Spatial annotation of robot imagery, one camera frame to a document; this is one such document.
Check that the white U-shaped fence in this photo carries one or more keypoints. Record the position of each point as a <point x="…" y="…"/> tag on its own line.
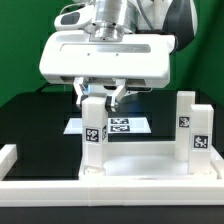
<point x="130" y="193"/>

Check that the fiducial marker plate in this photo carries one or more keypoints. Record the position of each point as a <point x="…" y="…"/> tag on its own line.
<point x="115" y="125"/>

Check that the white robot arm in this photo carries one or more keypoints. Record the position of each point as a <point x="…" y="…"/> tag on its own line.
<point x="176" y="17"/>

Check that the white desk top tray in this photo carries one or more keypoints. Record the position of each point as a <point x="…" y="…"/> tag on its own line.
<point x="150" y="161"/>

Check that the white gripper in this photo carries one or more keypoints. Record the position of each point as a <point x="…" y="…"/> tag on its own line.
<point x="102" y="45"/>

